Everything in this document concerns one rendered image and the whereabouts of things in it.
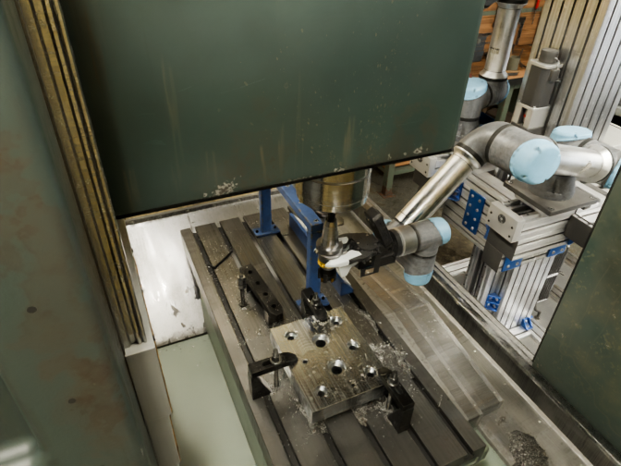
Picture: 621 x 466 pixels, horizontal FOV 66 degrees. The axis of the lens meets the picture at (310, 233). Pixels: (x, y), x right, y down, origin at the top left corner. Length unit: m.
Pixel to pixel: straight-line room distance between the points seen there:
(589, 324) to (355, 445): 0.70
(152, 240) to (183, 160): 1.34
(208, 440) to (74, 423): 0.94
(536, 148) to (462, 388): 0.79
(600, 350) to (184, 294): 1.40
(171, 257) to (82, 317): 1.45
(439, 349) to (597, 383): 0.49
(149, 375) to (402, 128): 0.60
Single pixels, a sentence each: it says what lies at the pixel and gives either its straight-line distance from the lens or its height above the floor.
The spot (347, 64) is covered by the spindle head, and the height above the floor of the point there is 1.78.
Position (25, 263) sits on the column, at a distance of 0.54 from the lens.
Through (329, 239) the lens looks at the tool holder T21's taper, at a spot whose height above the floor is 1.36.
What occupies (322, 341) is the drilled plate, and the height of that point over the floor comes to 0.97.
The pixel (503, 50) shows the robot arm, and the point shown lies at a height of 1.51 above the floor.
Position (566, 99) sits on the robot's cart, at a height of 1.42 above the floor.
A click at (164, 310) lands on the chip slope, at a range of 1.93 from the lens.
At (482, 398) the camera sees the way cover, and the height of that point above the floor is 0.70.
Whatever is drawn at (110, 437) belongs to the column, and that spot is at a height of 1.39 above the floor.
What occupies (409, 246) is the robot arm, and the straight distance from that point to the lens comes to 1.21.
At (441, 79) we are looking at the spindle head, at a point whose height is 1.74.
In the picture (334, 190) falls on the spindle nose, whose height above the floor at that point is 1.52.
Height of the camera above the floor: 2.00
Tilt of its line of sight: 36 degrees down
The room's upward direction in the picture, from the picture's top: 2 degrees clockwise
